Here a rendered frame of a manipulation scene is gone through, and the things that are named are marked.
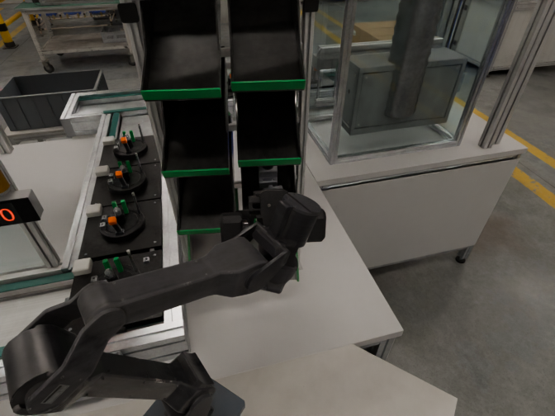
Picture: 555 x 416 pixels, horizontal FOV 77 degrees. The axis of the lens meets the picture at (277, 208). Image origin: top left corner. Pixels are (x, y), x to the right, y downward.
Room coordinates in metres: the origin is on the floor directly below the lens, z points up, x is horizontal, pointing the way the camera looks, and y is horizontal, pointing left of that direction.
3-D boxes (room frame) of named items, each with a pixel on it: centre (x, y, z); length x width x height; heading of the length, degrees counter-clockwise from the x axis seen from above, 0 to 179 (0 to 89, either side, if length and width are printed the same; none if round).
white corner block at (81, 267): (0.66, 0.56, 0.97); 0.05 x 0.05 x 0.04; 15
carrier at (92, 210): (0.83, 0.50, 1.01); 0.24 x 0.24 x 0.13; 15
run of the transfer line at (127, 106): (2.05, -0.01, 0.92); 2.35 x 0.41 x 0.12; 105
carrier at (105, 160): (1.31, 0.63, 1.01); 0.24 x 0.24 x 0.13; 15
